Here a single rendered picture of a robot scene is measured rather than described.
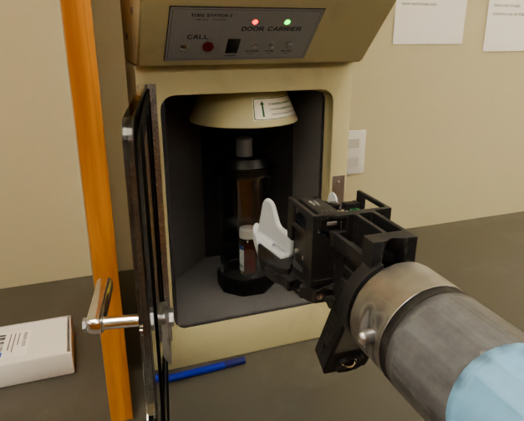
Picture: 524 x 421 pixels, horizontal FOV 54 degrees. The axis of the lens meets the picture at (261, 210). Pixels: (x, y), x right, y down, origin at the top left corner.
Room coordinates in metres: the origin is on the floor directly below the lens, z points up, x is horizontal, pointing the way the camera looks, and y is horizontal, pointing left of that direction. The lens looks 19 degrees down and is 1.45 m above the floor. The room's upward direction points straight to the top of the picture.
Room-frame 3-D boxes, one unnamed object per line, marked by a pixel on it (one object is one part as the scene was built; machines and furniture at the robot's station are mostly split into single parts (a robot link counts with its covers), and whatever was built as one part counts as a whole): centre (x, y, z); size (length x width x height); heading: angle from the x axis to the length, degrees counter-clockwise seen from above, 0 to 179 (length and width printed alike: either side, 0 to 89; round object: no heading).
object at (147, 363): (0.52, 0.12, 1.19); 0.30 x 0.01 x 0.40; 10
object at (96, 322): (0.44, 0.14, 1.20); 0.10 x 0.05 x 0.03; 10
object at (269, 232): (0.47, -0.01, 1.27); 0.09 x 0.03 x 0.06; 32
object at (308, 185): (0.85, 0.06, 1.19); 0.26 x 0.24 x 0.35; 110
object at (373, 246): (0.38, -0.07, 1.27); 0.12 x 0.08 x 0.09; 20
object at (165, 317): (0.42, 0.09, 1.18); 0.02 x 0.02 x 0.06; 10
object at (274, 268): (0.43, -0.03, 1.25); 0.09 x 0.05 x 0.02; 32
